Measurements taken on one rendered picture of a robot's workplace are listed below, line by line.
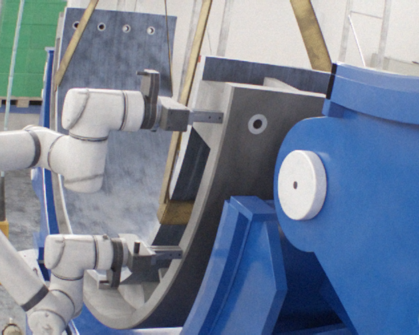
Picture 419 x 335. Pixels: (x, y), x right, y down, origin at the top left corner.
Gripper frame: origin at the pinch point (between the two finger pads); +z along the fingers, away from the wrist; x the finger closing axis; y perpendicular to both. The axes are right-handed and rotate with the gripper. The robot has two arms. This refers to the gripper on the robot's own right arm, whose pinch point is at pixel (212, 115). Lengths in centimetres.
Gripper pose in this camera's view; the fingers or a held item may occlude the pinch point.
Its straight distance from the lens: 142.1
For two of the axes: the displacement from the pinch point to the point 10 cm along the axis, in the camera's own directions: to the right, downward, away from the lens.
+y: -1.6, 9.5, 2.8
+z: 9.1, 0.3, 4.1
